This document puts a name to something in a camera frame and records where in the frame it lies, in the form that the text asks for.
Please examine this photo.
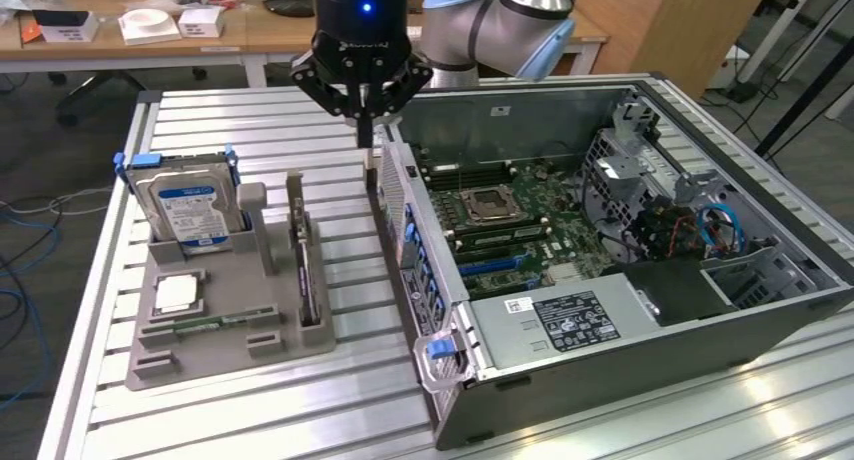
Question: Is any black slanted stand pole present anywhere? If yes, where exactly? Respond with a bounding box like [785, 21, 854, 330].
[753, 0, 854, 159]

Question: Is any blue wire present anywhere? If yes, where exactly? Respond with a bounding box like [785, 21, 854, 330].
[693, 203, 749, 256]

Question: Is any open black PC case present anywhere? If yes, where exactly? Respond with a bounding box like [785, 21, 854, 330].
[364, 71, 854, 451]

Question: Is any silver CPU chip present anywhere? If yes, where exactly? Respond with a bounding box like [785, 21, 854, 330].
[151, 274, 206, 316]

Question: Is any white floor cable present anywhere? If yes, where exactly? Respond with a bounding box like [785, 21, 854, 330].
[0, 187, 113, 216]

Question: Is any blue expansion slot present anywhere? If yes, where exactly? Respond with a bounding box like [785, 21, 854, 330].
[458, 257, 529, 277]

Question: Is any CPU socket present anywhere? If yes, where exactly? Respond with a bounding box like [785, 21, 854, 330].
[464, 184, 522, 226]

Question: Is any metal disk bay cage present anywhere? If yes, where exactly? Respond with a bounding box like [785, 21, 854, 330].
[584, 127, 676, 221]

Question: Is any white box with black lid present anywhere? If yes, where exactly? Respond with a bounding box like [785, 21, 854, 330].
[31, 9, 101, 44]

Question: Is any wooden desk white frame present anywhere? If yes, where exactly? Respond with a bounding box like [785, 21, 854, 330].
[0, 0, 250, 89]
[245, 0, 610, 89]

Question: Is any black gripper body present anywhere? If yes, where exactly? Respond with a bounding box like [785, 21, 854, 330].
[309, 0, 418, 87]

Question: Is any white box with round hole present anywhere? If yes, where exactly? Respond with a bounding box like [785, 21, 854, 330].
[118, 8, 183, 46]

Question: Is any green RAM stick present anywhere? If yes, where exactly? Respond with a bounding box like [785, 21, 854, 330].
[143, 312, 279, 334]

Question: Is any small white labelled box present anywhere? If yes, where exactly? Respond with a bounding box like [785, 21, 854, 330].
[177, 7, 226, 39]

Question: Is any black office chair base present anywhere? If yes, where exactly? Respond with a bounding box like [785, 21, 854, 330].
[53, 69, 153, 129]

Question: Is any small silver heatsink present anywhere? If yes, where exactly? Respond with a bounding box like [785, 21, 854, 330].
[546, 265, 589, 284]

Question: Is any black and green graphics card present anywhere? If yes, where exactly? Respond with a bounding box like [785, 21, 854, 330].
[285, 171, 323, 327]

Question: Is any wooden cabinet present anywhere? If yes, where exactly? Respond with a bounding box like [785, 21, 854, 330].
[593, 0, 780, 101]

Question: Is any grey power supply unit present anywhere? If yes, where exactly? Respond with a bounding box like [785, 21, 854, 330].
[470, 273, 662, 371]

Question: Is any black plastic shroud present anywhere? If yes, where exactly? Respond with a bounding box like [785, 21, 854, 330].
[626, 259, 740, 326]

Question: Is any grey plastic parts rack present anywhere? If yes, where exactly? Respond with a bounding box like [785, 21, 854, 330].
[125, 182, 340, 390]

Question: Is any blue floor cable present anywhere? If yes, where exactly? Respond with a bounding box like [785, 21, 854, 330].
[0, 207, 66, 411]

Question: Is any green motherboard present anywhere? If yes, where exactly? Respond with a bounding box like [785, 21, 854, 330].
[413, 152, 633, 301]

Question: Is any hard disk with blue caddy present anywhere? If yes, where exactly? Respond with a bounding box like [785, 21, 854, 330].
[114, 149, 253, 256]

